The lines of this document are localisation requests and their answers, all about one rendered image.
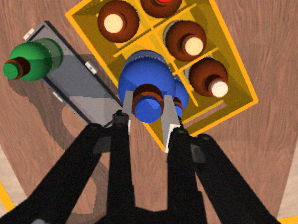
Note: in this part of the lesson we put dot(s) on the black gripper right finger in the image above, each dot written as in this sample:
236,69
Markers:
230,195

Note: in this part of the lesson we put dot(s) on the grey rectangular tray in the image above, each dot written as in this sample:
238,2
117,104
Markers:
81,90

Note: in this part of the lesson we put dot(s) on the blue bottle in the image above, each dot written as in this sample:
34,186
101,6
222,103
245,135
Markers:
181,96
148,75

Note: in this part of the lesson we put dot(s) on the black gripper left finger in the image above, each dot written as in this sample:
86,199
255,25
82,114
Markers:
53,200

